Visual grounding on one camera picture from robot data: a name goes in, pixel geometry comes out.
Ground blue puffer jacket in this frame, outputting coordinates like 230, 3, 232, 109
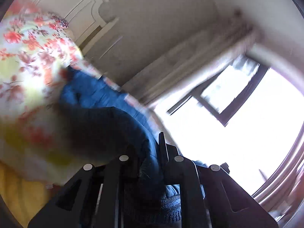
60, 67, 181, 227

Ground yellow pillow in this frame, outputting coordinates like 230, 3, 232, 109
0, 163, 54, 227

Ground striped curtain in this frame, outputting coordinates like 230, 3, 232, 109
122, 20, 261, 105

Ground floral bed sheet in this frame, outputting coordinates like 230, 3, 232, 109
1, 0, 154, 184

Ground white headboard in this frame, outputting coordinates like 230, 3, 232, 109
31, 0, 119, 55

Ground window frame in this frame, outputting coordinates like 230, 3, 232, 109
167, 56, 303, 209

